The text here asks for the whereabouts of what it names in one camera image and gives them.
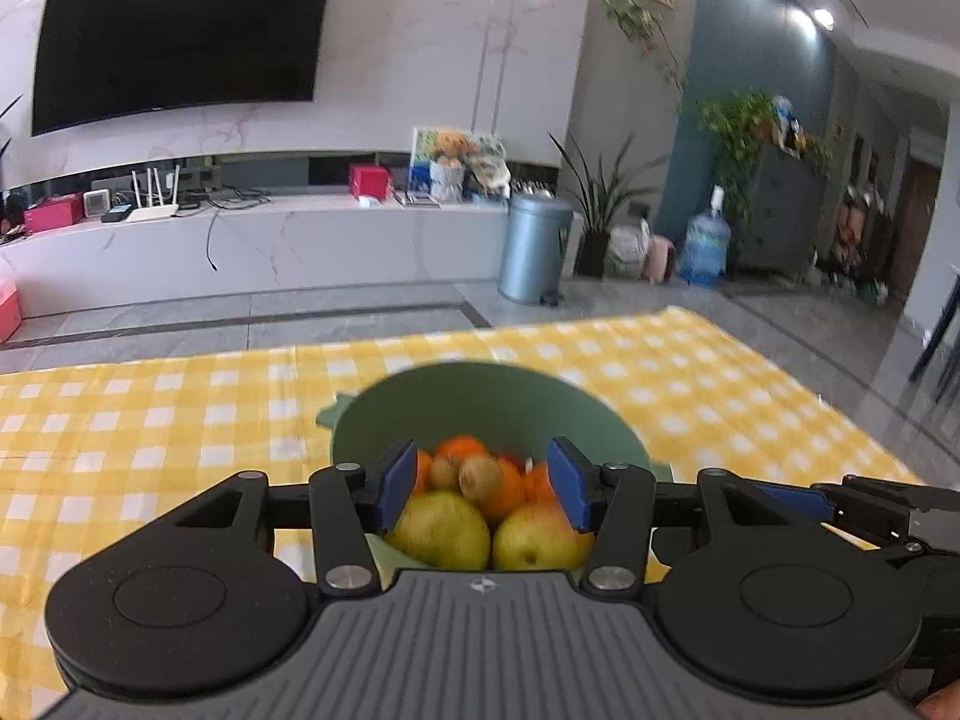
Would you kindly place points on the metal pedal trash can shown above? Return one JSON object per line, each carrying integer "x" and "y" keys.
{"x": 534, "y": 247}

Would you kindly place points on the red flat box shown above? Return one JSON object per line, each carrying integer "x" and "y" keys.
{"x": 52, "y": 214}

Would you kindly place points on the white router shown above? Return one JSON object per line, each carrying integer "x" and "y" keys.
{"x": 154, "y": 206}

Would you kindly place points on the small black box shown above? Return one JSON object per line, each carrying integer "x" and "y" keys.
{"x": 116, "y": 215}

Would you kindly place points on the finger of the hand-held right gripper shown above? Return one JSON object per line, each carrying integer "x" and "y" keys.
{"x": 802, "y": 501}
{"x": 900, "y": 495}

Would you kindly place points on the blue water jug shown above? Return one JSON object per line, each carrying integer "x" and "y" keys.
{"x": 705, "y": 244}

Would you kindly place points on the hanging vine plant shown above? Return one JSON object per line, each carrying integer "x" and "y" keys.
{"x": 645, "y": 34}

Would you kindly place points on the pink box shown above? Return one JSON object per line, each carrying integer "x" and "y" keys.
{"x": 9, "y": 309}

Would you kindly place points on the white plastic bag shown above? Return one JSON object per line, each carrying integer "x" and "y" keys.
{"x": 626, "y": 247}

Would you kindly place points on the green perforated bowl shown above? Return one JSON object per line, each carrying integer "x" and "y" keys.
{"x": 480, "y": 405}

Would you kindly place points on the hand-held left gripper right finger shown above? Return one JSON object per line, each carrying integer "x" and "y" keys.
{"x": 570, "y": 484}

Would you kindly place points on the black television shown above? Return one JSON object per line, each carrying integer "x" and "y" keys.
{"x": 180, "y": 30}

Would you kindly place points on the long-leaf potted plant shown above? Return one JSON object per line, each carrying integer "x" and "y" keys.
{"x": 600, "y": 195}

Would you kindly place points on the grey drawer cabinet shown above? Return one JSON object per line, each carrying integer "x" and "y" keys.
{"x": 780, "y": 217}

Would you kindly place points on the leafy green potted plant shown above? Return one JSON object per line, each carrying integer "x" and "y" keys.
{"x": 739, "y": 127}

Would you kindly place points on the small white device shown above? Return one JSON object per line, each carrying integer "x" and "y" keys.
{"x": 97, "y": 204}

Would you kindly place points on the yellow-green pear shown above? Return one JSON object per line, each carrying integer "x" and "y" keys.
{"x": 442, "y": 532}
{"x": 536, "y": 540}

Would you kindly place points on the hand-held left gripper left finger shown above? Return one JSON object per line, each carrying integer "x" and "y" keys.
{"x": 397, "y": 487}

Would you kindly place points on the brown kiwi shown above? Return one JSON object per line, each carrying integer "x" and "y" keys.
{"x": 480, "y": 478}
{"x": 444, "y": 471}

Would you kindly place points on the colourful canvas painting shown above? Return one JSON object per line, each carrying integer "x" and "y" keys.
{"x": 457, "y": 146}

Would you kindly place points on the yellow checkered tablecloth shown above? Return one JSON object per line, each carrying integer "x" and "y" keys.
{"x": 187, "y": 420}

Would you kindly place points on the red square box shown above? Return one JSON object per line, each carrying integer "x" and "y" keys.
{"x": 369, "y": 181}

